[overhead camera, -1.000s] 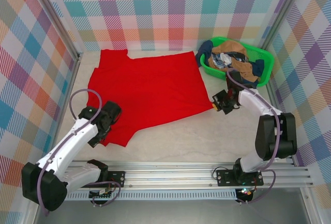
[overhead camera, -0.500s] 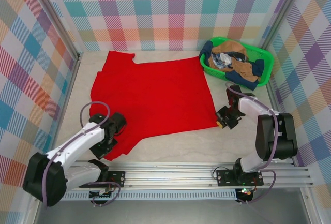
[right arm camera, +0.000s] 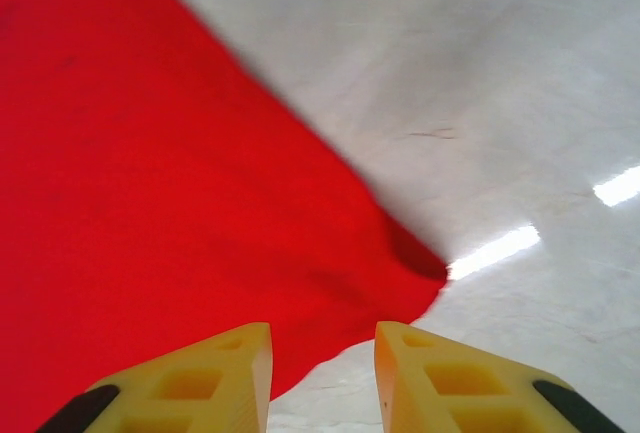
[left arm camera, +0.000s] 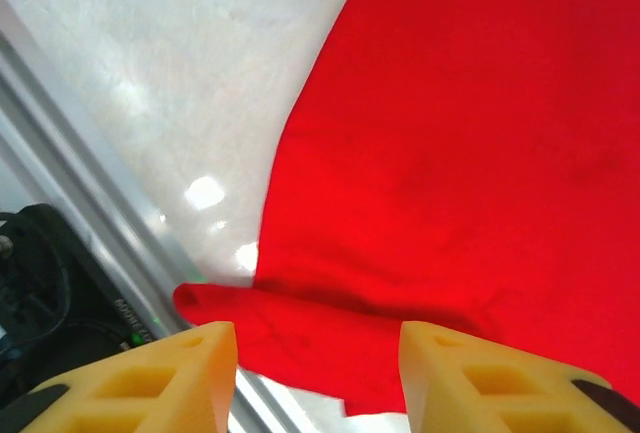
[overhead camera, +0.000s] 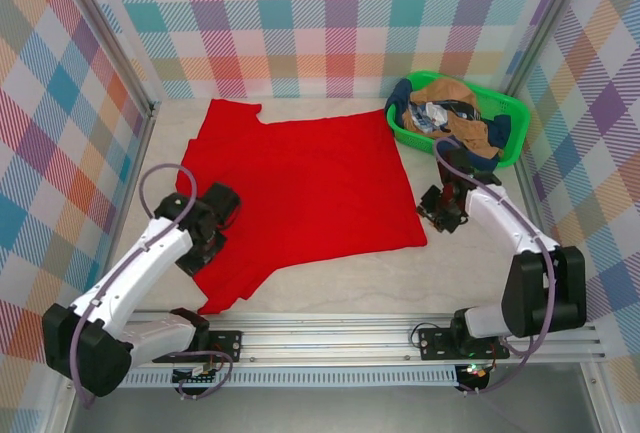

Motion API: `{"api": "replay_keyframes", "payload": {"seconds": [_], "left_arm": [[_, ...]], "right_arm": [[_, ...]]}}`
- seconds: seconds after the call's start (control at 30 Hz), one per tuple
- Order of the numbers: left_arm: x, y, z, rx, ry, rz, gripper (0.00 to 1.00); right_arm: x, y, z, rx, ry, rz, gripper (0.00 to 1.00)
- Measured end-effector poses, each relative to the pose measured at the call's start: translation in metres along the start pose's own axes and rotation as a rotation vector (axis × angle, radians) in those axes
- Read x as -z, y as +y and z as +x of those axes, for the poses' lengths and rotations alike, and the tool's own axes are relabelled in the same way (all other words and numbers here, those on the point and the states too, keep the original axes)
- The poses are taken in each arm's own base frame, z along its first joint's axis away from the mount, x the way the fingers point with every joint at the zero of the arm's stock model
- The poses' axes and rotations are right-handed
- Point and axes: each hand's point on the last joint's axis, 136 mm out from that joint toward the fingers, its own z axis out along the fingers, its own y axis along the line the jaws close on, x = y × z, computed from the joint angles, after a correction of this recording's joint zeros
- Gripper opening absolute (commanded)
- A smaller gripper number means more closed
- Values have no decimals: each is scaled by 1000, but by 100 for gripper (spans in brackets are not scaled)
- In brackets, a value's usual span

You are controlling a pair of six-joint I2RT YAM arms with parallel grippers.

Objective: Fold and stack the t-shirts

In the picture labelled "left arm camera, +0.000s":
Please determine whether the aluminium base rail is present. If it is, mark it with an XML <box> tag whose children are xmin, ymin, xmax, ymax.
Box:
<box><xmin>0</xmin><ymin>0</ymin><xmax>346</xmax><ymax>433</ymax></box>

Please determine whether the red bear print t-shirt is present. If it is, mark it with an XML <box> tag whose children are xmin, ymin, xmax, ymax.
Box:
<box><xmin>173</xmin><ymin>0</ymin><xmax>640</xmax><ymax>417</ymax></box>

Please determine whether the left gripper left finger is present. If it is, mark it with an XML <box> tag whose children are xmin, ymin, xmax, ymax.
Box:
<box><xmin>0</xmin><ymin>321</ymin><xmax>238</xmax><ymax>433</ymax></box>

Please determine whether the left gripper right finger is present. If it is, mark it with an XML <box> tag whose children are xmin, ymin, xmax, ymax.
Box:
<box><xmin>399</xmin><ymin>320</ymin><xmax>640</xmax><ymax>433</ymax></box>

